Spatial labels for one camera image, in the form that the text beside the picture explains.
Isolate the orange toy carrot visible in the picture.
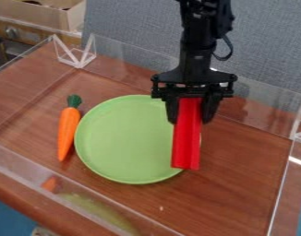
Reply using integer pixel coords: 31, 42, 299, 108
57, 94, 82, 161

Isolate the red plastic block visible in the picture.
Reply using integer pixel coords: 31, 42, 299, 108
172, 98, 202, 170

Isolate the clear acrylic enclosure wall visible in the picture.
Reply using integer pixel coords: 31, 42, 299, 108
0, 37, 301, 236

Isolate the clear acrylic corner bracket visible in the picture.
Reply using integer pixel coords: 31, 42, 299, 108
53, 35, 97, 69

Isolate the cardboard box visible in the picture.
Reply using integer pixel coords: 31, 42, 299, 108
0, 0, 87, 31

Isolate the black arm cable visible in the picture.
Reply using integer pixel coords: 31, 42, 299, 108
212, 33, 235, 62

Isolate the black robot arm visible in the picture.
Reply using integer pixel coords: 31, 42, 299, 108
150, 0, 239, 124

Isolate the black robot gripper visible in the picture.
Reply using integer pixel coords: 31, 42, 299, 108
150, 43, 237, 124

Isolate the wooden shelf with knob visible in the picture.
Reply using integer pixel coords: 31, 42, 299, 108
0, 17, 82, 45

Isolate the green round plate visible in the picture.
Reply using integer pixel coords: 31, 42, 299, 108
74, 95, 189, 184

